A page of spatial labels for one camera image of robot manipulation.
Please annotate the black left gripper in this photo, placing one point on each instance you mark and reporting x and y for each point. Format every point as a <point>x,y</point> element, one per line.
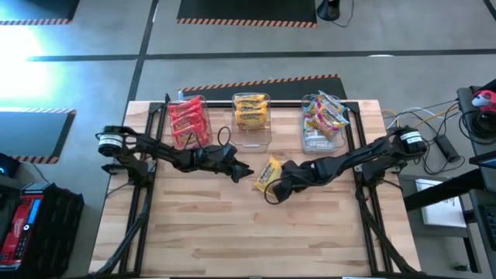
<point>215,159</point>

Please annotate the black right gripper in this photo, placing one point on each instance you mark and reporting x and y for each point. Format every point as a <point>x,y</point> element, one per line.
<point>306,174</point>

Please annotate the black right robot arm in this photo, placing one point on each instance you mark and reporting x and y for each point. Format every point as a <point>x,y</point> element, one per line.
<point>368,155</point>

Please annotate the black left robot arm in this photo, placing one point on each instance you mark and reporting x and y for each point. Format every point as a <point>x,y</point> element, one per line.
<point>155,149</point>

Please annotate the clear plastic bin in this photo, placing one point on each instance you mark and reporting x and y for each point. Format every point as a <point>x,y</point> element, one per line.
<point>252,141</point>
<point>341,143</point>
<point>172,135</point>

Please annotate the black hazard-striped floor mat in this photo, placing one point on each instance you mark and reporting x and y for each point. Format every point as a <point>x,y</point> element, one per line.
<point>248,9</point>
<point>31,133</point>
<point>35,9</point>
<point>271,87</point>

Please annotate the white paper box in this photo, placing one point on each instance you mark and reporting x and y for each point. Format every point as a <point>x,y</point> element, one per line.
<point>441,209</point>

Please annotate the black desk leg bar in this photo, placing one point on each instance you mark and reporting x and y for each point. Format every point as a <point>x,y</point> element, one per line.
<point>445,191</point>

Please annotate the black power brick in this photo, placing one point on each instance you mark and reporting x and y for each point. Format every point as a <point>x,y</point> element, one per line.
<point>447,148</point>

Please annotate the black crate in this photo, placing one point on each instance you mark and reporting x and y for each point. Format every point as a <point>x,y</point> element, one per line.
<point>58,228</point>

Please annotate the grey side desk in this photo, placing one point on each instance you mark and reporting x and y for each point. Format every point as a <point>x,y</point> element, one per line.
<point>465,100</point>

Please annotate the red white round object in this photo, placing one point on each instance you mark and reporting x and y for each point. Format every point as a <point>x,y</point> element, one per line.
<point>484,100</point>

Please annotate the red tool case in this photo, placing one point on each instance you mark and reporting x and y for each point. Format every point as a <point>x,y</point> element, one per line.
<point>17,228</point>

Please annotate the black device blue light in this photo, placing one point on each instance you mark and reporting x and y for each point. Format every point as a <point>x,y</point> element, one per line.
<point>7,164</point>

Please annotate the black aluminium rig frame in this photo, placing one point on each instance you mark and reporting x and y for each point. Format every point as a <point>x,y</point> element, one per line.
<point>284,104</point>

